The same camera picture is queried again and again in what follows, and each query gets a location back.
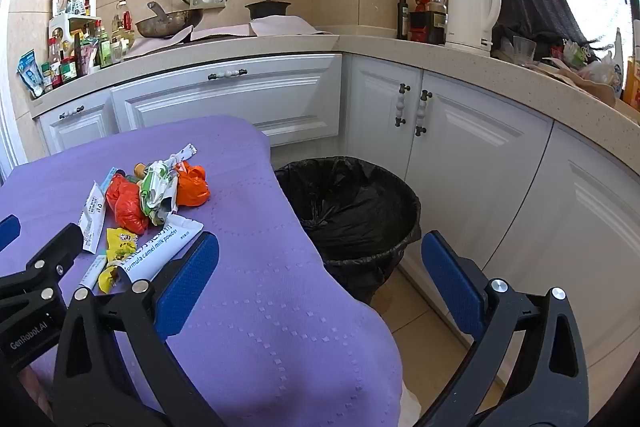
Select white door frame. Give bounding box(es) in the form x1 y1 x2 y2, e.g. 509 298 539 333
0 0 31 178

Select black lidded pot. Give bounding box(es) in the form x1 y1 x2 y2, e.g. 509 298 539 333
245 0 292 20

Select white electric kettle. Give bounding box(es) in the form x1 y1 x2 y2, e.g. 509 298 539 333
445 0 502 55

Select wide white cabinet door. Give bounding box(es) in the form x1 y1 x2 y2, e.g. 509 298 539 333
110 53 343 148

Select purple tablecloth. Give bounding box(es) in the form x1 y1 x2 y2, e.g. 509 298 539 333
0 116 405 427

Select white spice rack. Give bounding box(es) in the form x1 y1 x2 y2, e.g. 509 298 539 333
48 14 96 58

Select clear cooking oil bottle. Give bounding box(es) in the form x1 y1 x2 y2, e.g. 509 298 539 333
111 0 136 50

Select white barcode sachet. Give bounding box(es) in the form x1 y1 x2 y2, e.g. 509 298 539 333
77 181 108 254

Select silver foil wrapper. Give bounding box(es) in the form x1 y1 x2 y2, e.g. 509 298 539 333
165 143 198 168

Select metal wok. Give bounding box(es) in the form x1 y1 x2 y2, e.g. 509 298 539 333
135 1 205 38

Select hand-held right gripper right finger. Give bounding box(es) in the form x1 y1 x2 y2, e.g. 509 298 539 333
415 230 591 427

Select clear glass cup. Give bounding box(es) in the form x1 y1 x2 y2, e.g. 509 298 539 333
512 36 537 66

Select yellow snack wrapper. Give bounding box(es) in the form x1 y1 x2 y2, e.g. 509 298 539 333
97 227 138 294

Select black bag-lined trash bin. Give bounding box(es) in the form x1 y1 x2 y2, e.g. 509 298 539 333
274 156 422 306

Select red black box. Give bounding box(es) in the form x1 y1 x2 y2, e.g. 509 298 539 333
409 0 431 42

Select red plastic bag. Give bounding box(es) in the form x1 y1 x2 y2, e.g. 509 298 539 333
105 173 151 235

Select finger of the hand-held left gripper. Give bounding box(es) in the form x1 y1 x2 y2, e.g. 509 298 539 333
0 223 85 308
0 214 22 253

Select white stove cover cloth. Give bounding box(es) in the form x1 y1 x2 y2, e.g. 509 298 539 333
190 16 333 42

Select dark sauce bottle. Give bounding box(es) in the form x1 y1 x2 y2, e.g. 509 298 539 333
424 0 447 46

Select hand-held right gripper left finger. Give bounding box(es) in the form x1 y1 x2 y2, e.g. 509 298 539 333
52 231 223 427

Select orange plastic bag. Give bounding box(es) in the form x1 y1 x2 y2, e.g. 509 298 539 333
176 161 211 208

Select slim white sachet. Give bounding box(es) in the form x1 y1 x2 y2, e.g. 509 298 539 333
80 254 108 292

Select yellow box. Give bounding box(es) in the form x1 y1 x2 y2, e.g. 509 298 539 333
622 57 640 110

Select white sachet blue print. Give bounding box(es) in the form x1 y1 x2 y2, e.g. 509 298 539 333
120 213 205 283

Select cluster of condiment bottles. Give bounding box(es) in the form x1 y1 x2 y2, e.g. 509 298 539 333
40 0 137 90

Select light blue wrapper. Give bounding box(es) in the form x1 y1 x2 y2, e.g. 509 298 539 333
97 167 126 190

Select green white wrapper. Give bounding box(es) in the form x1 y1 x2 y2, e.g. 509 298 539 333
137 159 181 226

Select pile of plastic bags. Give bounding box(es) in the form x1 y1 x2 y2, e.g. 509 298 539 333
537 34 626 102

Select blue white packet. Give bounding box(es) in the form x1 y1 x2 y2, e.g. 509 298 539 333
17 49 46 100

